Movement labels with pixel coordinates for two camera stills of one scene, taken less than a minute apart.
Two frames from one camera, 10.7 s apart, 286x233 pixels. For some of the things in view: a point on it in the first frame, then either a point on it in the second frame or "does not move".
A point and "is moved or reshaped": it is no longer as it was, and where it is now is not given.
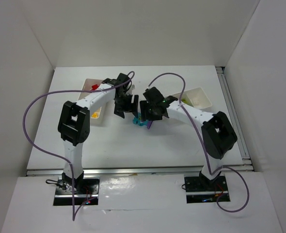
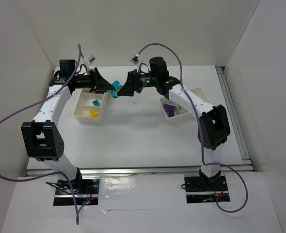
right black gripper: [148, 112] -> [135, 82]
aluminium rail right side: [241, 135] does not move
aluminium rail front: [122, 171] does not move
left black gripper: [124, 106] -> [94, 80]
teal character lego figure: [137, 121] is moved or reshaped
